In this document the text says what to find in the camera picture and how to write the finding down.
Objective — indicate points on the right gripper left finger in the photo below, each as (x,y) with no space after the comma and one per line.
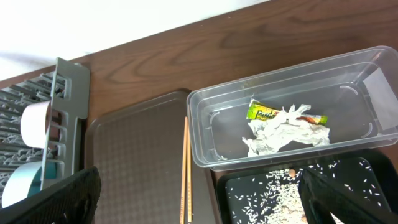
(72,200)

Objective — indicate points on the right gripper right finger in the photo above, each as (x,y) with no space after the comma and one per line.
(323,198)

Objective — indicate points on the rice food waste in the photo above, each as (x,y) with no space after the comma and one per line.
(273,197)

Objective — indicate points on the light blue bowl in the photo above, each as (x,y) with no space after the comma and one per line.
(26,181)

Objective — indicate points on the white paper napkin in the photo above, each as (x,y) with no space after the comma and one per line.
(287,126)

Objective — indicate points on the white pink bowl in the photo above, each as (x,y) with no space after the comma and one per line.
(34,124)

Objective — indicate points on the green orange snack wrapper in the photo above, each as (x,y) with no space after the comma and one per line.
(259,111)

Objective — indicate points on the wooden chopstick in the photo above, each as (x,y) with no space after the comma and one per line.
(189,177)
(184,174)

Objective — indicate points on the black waste tray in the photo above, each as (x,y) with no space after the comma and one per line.
(383,168)

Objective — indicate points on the brown serving tray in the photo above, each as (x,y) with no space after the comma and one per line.
(138,151)

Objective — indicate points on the clear plastic bin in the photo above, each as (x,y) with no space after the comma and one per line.
(357,91)

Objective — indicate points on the grey plastic dish rack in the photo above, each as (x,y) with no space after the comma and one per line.
(67,89)

